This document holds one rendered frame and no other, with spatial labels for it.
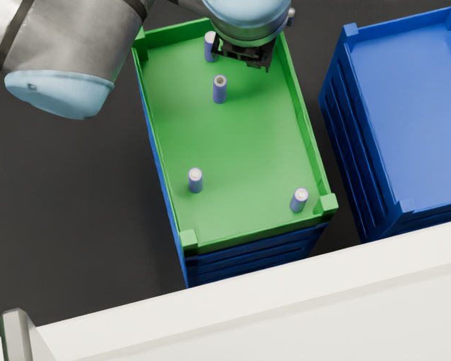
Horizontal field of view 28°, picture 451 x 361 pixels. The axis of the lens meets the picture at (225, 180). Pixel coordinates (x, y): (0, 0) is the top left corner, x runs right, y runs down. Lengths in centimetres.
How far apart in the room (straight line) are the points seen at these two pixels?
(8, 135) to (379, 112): 67
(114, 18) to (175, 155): 40
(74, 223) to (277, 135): 52
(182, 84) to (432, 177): 42
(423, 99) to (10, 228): 74
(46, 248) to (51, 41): 83
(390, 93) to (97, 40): 70
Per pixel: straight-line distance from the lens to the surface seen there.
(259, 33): 91
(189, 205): 119
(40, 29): 83
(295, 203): 115
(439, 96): 145
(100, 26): 84
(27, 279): 161
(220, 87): 117
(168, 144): 121
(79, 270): 160
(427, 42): 148
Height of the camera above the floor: 156
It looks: 75 degrees down
